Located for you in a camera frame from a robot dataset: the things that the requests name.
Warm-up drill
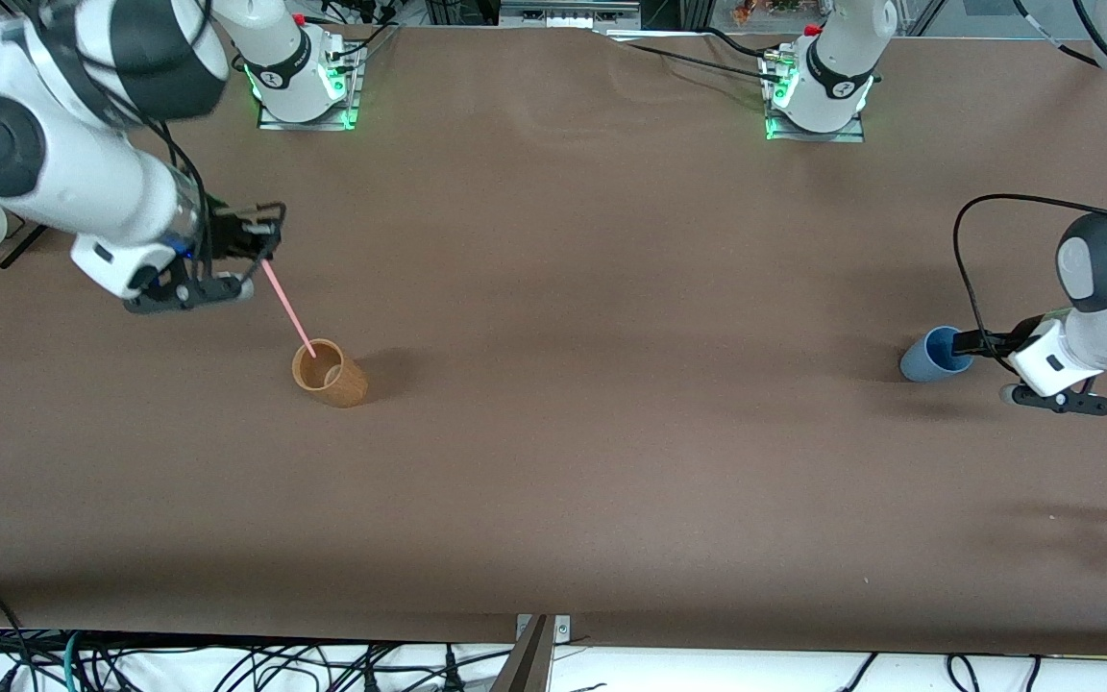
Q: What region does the black wire cup rack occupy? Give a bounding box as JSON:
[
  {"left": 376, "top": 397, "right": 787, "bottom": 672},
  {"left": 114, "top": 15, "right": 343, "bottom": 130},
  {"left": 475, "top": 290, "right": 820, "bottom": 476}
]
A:
[{"left": 0, "top": 219, "right": 47, "bottom": 270}]

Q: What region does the dark support beam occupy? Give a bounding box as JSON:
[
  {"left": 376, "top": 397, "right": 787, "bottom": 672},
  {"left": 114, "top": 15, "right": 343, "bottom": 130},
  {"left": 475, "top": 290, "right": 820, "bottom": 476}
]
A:
[{"left": 490, "top": 615, "right": 555, "bottom": 692}]

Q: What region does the metal table bracket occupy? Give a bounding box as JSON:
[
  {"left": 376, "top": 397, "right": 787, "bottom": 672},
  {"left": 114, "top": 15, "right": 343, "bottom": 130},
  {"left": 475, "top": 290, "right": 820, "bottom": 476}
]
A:
[{"left": 516, "top": 614, "right": 573, "bottom": 647}]

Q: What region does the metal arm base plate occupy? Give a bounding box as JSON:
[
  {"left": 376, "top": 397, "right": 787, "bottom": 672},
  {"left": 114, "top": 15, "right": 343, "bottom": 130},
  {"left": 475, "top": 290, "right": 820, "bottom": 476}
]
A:
[
  {"left": 257, "top": 43, "right": 363, "bottom": 132},
  {"left": 763, "top": 50, "right": 868, "bottom": 144}
]

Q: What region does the grey control box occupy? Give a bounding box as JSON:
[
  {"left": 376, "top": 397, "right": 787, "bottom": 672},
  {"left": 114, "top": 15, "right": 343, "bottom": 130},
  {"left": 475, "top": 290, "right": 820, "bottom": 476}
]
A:
[{"left": 498, "top": 0, "right": 643, "bottom": 30}]

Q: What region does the pink straw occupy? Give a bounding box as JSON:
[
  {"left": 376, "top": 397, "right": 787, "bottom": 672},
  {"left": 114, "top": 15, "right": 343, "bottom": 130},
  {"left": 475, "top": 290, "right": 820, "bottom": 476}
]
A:
[{"left": 261, "top": 259, "right": 317, "bottom": 358}]

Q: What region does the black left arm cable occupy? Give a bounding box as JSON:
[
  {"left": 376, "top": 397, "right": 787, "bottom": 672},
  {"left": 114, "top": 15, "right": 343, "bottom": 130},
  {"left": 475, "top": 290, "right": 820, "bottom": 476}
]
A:
[{"left": 953, "top": 194, "right": 1107, "bottom": 376}]

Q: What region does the green floor cable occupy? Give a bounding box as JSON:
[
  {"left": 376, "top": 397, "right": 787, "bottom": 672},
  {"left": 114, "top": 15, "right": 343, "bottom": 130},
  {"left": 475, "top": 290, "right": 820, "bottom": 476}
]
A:
[{"left": 61, "top": 630, "right": 86, "bottom": 692}]

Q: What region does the brown wooden cup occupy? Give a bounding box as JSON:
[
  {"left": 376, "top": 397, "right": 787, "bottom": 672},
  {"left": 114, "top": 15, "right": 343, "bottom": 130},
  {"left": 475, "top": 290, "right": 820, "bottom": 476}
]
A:
[{"left": 291, "top": 338, "right": 369, "bottom": 408}]

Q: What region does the black cable on table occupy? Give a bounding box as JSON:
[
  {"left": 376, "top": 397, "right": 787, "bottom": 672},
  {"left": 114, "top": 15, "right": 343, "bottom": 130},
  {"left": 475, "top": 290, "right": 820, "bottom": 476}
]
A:
[{"left": 602, "top": 27, "right": 785, "bottom": 84}]

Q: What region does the blue cup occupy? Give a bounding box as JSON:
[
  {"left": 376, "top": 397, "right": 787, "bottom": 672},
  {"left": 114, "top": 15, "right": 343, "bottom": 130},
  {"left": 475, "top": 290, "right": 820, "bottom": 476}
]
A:
[{"left": 899, "top": 326, "right": 976, "bottom": 383}]

